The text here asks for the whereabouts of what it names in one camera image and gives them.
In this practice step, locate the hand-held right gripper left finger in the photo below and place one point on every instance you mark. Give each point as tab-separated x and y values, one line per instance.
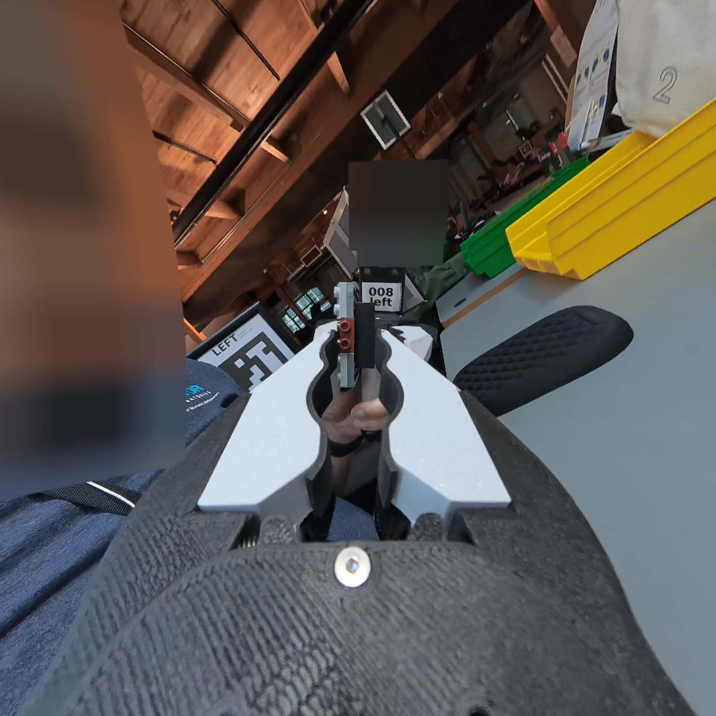
263	447

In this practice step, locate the ceiling light fixture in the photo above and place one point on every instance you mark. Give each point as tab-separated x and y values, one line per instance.
386	120

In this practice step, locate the person's left hand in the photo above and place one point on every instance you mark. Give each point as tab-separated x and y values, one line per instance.
361	417

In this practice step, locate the green plastic bin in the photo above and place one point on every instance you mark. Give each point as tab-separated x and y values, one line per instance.
492	240

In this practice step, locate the white paper bag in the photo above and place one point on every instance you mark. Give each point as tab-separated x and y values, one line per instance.
671	56

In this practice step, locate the grey framed panel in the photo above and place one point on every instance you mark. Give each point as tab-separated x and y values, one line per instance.
338	240

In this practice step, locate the person's left forearm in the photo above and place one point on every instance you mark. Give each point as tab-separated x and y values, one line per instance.
358	472

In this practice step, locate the instruction sheet stand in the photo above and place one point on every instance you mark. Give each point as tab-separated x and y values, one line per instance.
593	72

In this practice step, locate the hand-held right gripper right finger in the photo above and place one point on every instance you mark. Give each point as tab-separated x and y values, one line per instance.
442	447

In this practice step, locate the framed marker sign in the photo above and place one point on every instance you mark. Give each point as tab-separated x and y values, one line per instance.
251	352

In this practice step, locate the grey lego assembly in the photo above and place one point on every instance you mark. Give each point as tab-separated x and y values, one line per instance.
344	305

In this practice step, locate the yellow plastic bin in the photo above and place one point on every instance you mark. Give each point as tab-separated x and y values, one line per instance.
615	212

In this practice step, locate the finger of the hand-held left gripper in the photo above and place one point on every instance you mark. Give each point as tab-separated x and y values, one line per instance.
415	341

